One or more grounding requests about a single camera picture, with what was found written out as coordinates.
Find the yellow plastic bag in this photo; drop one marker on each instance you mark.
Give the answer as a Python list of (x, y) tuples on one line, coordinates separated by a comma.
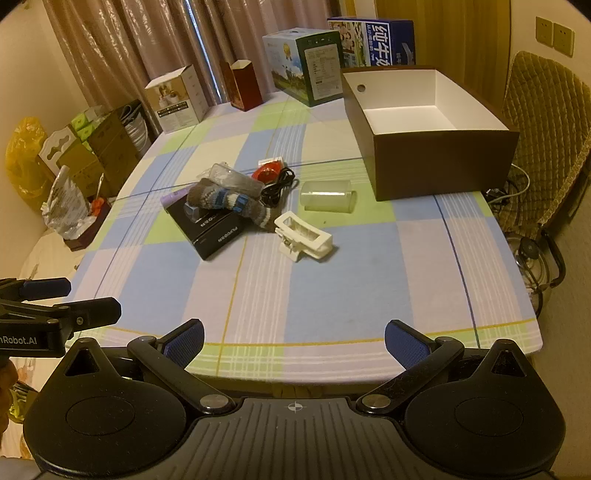
[(25, 166)]

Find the dark red box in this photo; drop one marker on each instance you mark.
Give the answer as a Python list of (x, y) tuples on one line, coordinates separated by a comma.
[(249, 87)]

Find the pink patterned curtain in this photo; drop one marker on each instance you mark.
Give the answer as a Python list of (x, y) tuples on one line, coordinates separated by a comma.
[(138, 41)]

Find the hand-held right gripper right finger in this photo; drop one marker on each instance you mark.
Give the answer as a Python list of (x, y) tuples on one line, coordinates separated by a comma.
[(406, 344)]

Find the purple tube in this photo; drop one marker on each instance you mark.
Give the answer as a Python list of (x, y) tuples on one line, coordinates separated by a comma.
[(173, 197)]

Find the white plastic clip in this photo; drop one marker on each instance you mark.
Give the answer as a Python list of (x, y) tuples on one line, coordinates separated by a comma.
[(300, 237)]

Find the green tissue packs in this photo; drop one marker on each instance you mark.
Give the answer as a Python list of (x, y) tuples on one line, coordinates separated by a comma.
[(85, 122)]

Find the white cardboard insert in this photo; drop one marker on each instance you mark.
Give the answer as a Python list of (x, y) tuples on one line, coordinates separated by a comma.
[(55, 147)]

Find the red packet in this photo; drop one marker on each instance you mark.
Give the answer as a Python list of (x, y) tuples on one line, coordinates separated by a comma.
[(267, 174)]

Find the black product box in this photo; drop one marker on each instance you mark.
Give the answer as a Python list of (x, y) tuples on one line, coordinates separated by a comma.
[(217, 235)]

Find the person's left hand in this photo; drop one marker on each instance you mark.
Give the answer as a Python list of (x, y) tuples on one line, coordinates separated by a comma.
[(7, 397)]

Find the yellow curtain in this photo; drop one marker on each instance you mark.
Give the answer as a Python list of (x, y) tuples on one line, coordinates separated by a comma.
[(452, 32)]

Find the white product box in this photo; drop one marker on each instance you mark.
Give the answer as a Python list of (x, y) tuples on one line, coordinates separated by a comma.
[(178, 104)]

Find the brown storage box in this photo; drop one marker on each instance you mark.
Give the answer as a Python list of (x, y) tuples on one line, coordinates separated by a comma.
[(438, 157)]

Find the translucent measuring cup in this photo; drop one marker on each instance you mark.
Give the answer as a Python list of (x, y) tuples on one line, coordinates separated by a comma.
[(328, 196)]

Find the brown cardboard box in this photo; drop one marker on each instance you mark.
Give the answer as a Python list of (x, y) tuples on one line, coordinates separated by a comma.
[(111, 147)]

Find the crumpled silver bag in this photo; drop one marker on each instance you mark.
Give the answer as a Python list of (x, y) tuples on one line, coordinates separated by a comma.
[(67, 203)]

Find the striped knit sock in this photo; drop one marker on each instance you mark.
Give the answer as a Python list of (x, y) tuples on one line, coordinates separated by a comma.
[(217, 196)]

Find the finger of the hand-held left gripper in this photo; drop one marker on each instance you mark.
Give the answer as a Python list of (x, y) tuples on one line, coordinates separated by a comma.
[(92, 309), (44, 287)]

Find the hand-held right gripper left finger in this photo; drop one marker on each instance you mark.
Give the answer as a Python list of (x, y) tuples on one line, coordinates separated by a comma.
[(184, 344)]

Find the green and white carton box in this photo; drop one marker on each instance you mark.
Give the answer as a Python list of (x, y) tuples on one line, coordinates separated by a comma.
[(318, 69)]

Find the wall socket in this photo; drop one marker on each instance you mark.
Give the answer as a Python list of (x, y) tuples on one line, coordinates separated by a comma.
[(545, 31), (564, 39)]

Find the chair with quilted cover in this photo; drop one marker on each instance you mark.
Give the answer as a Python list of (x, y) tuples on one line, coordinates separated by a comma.
[(545, 138)]

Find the clear bag of cotton swabs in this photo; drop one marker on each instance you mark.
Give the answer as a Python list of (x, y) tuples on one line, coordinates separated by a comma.
[(231, 177)]

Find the checked tablecloth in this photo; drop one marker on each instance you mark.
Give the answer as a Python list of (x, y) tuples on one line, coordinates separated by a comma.
[(346, 286)]

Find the blue milk carton box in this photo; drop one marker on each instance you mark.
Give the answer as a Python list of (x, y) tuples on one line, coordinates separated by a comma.
[(369, 41)]

